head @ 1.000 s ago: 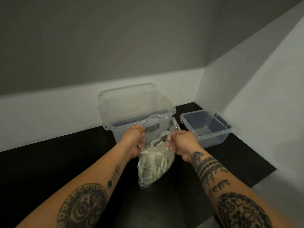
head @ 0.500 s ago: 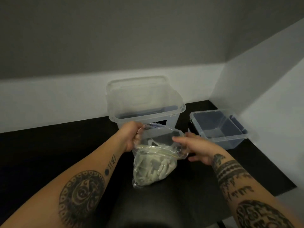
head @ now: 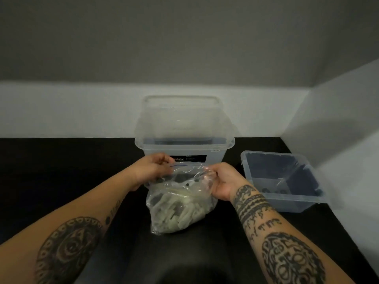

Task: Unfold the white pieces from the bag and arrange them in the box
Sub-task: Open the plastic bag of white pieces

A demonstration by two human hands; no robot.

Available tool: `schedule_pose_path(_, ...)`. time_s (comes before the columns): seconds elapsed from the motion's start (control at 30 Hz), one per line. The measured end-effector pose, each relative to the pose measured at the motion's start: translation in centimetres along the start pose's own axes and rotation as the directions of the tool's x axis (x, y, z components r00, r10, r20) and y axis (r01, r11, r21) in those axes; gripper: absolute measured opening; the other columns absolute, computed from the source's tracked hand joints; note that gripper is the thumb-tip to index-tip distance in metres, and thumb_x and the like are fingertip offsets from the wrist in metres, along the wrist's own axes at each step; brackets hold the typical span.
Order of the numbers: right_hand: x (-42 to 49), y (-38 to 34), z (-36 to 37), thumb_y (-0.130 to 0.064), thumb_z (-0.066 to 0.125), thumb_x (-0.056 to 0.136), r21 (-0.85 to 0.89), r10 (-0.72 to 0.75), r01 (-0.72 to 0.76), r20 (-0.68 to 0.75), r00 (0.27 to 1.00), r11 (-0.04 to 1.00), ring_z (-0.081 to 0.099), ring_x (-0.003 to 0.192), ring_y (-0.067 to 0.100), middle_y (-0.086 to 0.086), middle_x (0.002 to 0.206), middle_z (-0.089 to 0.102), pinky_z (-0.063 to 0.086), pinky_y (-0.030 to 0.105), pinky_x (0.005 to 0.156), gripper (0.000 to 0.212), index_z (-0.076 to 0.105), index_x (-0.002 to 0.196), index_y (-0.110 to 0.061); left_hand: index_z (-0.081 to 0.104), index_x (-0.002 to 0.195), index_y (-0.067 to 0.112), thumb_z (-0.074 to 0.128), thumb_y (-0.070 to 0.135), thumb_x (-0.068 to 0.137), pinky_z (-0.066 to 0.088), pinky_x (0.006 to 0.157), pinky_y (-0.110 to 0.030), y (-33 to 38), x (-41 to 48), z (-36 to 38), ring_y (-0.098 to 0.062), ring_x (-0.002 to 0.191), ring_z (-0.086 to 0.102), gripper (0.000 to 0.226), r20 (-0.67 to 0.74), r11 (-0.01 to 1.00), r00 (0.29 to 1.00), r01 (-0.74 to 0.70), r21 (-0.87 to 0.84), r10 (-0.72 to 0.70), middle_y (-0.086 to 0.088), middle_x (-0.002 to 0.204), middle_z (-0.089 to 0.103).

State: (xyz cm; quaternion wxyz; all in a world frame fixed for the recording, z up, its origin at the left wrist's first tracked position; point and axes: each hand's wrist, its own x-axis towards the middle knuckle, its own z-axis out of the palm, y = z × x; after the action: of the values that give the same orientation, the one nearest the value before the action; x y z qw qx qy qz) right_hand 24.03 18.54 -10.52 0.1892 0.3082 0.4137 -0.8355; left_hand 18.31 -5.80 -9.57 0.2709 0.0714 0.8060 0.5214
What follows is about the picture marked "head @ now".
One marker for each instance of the person's right hand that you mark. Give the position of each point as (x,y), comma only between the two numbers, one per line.
(231,183)

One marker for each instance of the person's left hand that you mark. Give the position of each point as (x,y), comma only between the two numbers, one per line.
(149,171)

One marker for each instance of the clear plastic bag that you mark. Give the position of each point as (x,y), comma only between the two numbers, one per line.
(183,177)

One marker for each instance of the small clear plastic bin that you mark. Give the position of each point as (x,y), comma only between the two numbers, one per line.
(284,201)

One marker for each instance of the person's left forearm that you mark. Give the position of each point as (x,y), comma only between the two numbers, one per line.
(74,227)

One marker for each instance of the person's right forearm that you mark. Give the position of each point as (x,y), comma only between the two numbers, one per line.
(284,242)

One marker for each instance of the large clear storage box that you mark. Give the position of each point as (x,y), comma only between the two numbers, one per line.
(216,158)

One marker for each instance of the clear storage box lid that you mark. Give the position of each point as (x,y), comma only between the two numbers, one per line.
(183,121)

